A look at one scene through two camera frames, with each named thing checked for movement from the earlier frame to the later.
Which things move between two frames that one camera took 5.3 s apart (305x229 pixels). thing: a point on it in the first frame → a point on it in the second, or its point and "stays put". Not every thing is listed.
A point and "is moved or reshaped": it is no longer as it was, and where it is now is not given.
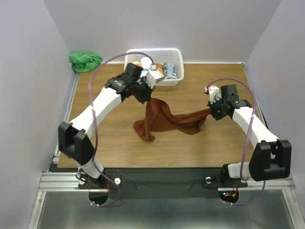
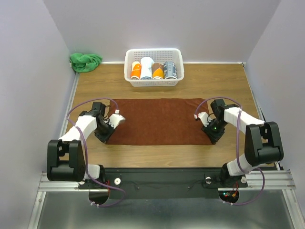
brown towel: [158, 117] is moved or reshaped
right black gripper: [216, 115] → [214, 137]
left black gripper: [147, 96] → [105, 138]
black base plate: [162, 183] stays put
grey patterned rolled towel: [169, 69] stays put
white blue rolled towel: [146, 62] stays put
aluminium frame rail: [57, 182] stays put
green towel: [84, 63] stays put
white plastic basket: [159, 56] stays put
